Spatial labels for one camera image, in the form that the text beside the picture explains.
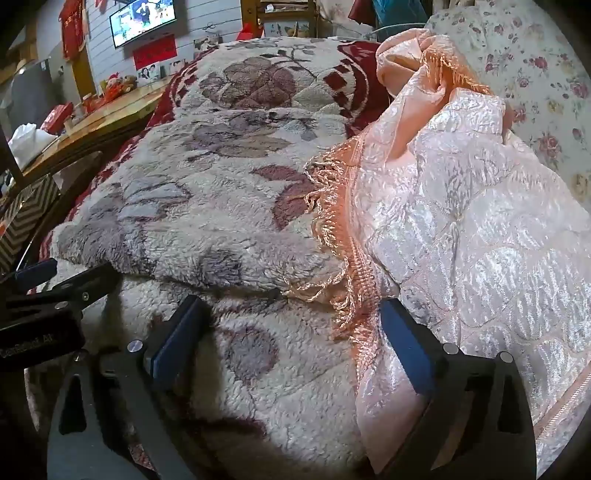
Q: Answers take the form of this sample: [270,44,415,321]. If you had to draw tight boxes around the red gift box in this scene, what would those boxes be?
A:
[41,102,75,132]

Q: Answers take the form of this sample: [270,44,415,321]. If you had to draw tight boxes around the wooden shelf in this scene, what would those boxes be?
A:
[240,0,319,38]

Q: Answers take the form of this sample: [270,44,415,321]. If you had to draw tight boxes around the white plastic bag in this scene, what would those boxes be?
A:
[7,124,58,169]

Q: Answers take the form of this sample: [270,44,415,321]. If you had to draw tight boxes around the pink fringed bedspread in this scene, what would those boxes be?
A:
[281,28,591,476]

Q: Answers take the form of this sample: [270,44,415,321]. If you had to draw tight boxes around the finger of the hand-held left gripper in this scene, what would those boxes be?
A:
[7,264,124,315]
[0,257,58,289]

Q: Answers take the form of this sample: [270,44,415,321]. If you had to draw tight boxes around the floral fleece blanket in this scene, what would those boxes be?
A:
[28,36,402,480]

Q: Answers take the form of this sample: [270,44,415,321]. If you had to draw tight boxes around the red wall banner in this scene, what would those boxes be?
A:
[133,39,178,70]

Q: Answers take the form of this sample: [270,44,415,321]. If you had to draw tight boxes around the chevron patterned box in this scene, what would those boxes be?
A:
[0,175,62,274]

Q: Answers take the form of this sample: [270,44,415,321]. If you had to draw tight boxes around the small red box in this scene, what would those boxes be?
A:
[83,92,112,114]

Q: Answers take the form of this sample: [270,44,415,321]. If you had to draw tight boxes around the rose print bed sheet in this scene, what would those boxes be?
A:
[422,0,591,213]

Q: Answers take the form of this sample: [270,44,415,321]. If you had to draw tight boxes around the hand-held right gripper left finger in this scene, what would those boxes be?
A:
[46,295,218,480]

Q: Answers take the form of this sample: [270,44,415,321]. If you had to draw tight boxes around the wooden table with yellow top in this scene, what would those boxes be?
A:
[21,76,171,178]

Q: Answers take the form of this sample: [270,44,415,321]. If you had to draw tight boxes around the red knot wall hanging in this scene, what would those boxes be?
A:
[59,0,88,60]

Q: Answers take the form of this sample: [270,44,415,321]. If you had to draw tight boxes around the grey refrigerator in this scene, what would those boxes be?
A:
[9,58,52,125]

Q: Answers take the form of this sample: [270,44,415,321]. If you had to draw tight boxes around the teal cloth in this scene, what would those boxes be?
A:
[372,0,428,26]

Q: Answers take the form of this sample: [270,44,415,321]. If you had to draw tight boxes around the dark red cloth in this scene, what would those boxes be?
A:
[348,0,375,24]

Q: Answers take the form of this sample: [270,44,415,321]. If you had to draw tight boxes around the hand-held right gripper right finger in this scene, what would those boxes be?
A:
[369,298,539,480]

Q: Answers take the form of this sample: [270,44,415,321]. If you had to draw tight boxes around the plush toys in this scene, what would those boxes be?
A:
[99,74,139,100]

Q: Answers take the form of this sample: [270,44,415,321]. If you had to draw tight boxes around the wall television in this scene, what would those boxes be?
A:
[109,0,177,49]

